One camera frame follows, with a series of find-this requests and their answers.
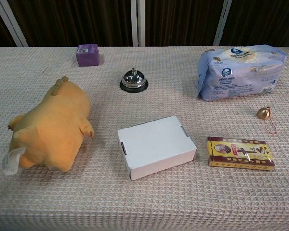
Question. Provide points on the small golden bell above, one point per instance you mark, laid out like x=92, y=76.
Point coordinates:
x=263, y=113

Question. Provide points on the chrome desk call bell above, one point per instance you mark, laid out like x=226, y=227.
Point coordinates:
x=134, y=80

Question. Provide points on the white cardboard box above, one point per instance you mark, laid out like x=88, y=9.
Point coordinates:
x=156, y=146

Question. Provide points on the pink waffle tablecloth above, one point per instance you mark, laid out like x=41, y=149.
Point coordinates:
x=144, y=192

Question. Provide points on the purple box with barcode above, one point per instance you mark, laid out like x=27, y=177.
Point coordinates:
x=88, y=56

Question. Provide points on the yellow plush toy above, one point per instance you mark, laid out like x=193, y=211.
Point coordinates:
x=53, y=125

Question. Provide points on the blue tissue pack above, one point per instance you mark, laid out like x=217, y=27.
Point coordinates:
x=238, y=77

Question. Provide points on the yellow and brown packet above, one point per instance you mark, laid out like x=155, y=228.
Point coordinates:
x=240, y=153

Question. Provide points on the dark brown curtain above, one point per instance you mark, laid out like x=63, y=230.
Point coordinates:
x=72, y=21

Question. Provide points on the white metal frame post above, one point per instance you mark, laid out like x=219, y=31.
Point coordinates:
x=222, y=22
x=137, y=22
x=10, y=22

